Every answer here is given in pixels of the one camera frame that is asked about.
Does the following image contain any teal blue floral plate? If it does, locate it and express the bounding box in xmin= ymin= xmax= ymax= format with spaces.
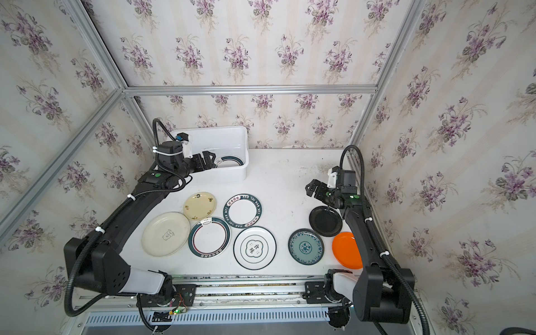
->
xmin=288 ymin=229 xmax=325 ymax=265

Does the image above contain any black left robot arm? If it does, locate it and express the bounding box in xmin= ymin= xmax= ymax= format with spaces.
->
xmin=64 ymin=140 xmax=216 ymax=300

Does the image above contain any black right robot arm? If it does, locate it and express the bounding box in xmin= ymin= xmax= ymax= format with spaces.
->
xmin=305 ymin=167 xmax=415 ymax=324

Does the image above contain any white plastic bin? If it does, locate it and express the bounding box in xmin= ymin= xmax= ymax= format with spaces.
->
xmin=153 ymin=126 xmax=249 ymax=185

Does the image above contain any small yellow floral plate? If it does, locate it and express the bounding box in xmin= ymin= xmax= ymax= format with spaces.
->
xmin=182 ymin=192 xmax=217 ymax=221

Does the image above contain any orange plastic plate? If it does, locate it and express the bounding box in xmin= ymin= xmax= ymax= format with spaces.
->
xmin=332 ymin=232 xmax=363 ymax=269

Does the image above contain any green rim lettered plate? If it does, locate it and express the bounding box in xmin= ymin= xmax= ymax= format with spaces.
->
xmin=223 ymin=193 xmax=262 ymax=229

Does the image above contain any white plate black outline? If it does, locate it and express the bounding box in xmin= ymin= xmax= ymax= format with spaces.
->
xmin=233 ymin=226 xmax=277 ymax=271

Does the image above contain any large cream plate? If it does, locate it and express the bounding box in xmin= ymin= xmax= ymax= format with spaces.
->
xmin=141 ymin=212 xmax=190 ymax=257

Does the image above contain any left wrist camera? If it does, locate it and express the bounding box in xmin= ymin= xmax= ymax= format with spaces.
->
xmin=175 ymin=133 xmax=193 ymax=159

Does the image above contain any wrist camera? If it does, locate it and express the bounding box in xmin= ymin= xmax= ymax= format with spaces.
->
xmin=175 ymin=133 xmax=193 ymax=159
xmin=327 ymin=166 xmax=356 ymax=190

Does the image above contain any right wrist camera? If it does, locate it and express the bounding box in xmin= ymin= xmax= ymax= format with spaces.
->
xmin=327 ymin=166 xmax=356 ymax=190

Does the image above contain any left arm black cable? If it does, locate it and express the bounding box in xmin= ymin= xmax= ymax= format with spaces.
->
xmin=63 ymin=118 xmax=193 ymax=318

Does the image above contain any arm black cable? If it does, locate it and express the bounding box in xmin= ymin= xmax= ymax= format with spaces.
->
xmin=338 ymin=144 xmax=431 ymax=335
xmin=63 ymin=118 xmax=193 ymax=318

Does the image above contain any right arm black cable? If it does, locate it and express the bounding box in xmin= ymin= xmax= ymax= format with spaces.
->
xmin=338 ymin=144 xmax=431 ymax=335

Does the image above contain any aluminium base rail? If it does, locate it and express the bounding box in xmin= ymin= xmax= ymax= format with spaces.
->
xmin=94 ymin=276 xmax=354 ymax=312

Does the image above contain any aluminium frame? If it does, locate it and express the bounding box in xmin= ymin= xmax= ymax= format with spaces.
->
xmin=1 ymin=1 xmax=426 ymax=240

